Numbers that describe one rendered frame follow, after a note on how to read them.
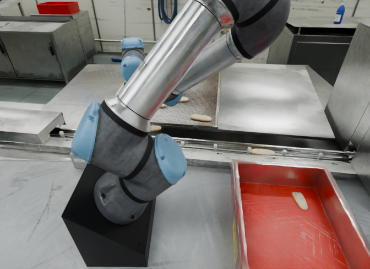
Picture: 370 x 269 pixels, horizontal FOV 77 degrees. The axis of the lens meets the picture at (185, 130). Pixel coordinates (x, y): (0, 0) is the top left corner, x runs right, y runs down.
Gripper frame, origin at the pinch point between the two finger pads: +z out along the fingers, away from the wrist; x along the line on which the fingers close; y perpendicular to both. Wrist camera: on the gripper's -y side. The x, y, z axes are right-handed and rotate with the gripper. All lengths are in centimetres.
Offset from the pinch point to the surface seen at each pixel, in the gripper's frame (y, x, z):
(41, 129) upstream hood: 45.3, -7.5, 1.1
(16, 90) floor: 190, -265, 93
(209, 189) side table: -19.5, 28.1, 11.5
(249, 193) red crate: -33.2, 32.3, 11.2
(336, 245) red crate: -51, 55, 11
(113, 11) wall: 49, -403, 15
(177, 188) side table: -8.0, 25.3, 11.4
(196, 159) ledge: -17.2, 15.7, 7.5
